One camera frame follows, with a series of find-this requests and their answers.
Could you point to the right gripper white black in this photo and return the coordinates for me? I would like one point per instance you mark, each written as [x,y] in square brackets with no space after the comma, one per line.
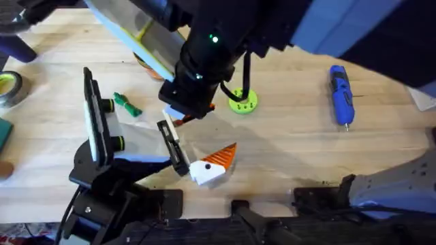
[204,61]

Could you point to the blue electric screwdriver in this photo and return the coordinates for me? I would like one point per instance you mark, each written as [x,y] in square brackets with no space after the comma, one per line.
[342,98]

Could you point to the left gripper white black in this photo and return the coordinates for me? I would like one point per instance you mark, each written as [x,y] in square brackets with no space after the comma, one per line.
[143,143]

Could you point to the green toy vegetable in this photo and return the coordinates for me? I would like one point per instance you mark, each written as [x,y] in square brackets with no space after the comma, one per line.
[127,105]

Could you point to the dark blue cylinder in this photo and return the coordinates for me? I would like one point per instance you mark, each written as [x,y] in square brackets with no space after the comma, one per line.
[15,49]

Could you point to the black rail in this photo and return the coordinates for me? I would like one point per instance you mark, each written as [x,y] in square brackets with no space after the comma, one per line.
[211,231]

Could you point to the dark green board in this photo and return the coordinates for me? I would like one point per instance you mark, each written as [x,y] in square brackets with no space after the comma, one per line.
[5,134]

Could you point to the brown round disc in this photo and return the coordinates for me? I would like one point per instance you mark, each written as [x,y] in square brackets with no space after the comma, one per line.
[5,170]

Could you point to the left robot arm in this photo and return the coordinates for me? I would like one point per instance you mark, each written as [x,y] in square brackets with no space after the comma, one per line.
[102,211]

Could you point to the pale box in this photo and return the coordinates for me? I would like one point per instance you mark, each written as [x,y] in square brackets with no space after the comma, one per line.
[424,100]

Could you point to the grey tape roll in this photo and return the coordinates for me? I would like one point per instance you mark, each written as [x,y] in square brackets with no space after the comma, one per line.
[15,90]

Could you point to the left wrist upright black plate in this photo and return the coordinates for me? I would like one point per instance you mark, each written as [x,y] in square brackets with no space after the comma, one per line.
[93,112]

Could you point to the green disc with holes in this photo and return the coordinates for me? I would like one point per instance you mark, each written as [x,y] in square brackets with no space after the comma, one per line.
[243,105]

